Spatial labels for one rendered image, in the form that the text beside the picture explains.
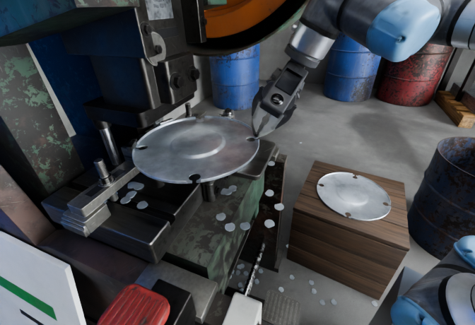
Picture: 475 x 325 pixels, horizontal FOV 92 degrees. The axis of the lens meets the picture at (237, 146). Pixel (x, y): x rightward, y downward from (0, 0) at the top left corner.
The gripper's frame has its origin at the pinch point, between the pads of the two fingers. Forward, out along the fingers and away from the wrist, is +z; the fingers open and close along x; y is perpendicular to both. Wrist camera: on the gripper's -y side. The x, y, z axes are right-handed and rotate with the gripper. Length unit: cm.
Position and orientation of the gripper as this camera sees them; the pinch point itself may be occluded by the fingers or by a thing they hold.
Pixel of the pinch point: (256, 133)
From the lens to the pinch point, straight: 55.1
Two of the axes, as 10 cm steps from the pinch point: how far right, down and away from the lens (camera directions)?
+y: 3.4, -5.0, 8.0
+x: -8.6, -5.0, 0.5
